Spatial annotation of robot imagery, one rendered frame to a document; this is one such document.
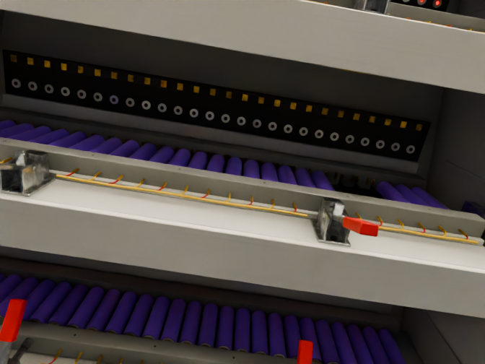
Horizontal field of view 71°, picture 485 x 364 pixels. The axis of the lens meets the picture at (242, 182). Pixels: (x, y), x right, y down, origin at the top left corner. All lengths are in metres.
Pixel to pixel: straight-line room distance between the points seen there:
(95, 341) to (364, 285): 0.27
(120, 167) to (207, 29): 0.14
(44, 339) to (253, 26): 0.36
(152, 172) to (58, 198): 0.08
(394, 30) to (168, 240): 0.25
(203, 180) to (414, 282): 0.20
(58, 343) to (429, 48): 0.44
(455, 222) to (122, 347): 0.35
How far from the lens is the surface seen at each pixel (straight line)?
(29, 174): 0.33
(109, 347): 0.40
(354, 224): 0.24
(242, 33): 0.30
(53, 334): 0.42
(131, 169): 0.33
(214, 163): 0.37
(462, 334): 0.47
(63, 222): 0.31
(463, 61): 0.35
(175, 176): 0.32
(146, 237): 0.29
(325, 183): 0.38
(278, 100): 0.44
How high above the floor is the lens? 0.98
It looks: 2 degrees down
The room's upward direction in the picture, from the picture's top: 9 degrees clockwise
